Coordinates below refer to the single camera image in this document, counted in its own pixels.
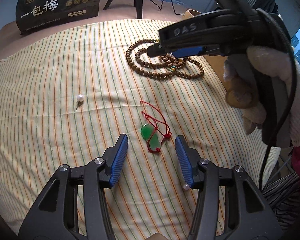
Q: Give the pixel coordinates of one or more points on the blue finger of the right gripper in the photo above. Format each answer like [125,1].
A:
[186,52]
[159,49]

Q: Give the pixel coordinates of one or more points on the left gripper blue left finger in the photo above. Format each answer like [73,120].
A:
[72,204]

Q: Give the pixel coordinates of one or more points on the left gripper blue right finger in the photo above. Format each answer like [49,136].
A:
[247,213]

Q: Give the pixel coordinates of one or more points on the white pearl earring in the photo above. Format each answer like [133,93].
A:
[80,101]

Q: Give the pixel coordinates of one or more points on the gloved right hand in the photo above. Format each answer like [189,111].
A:
[265,85]

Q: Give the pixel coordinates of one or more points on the small loose pearl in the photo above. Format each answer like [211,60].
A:
[186,186]

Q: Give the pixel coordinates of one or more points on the yellow striped cloth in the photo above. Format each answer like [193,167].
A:
[41,130]

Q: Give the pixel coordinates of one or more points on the black snack bag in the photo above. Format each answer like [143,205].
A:
[35,15]

